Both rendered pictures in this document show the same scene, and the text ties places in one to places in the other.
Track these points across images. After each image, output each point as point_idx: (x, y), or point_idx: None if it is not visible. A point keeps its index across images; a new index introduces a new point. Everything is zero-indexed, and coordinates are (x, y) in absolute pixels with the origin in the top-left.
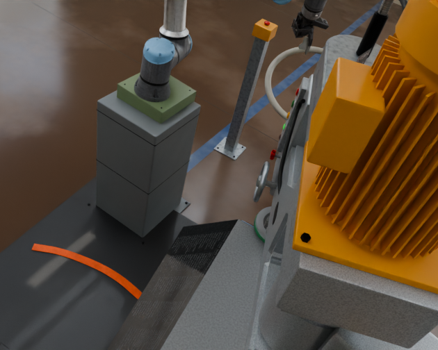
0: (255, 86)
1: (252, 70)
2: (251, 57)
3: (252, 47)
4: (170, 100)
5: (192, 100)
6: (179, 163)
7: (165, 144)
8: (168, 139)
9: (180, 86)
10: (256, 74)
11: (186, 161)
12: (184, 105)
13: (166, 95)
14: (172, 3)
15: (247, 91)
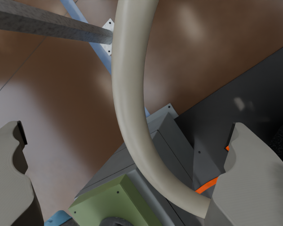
0: (55, 13)
1: (37, 25)
2: (15, 28)
3: None
4: (138, 225)
5: (127, 179)
6: (167, 150)
7: (179, 207)
8: (176, 208)
9: (109, 199)
10: (42, 17)
11: (161, 136)
12: (138, 195)
13: None
14: None
15: (64, 29)
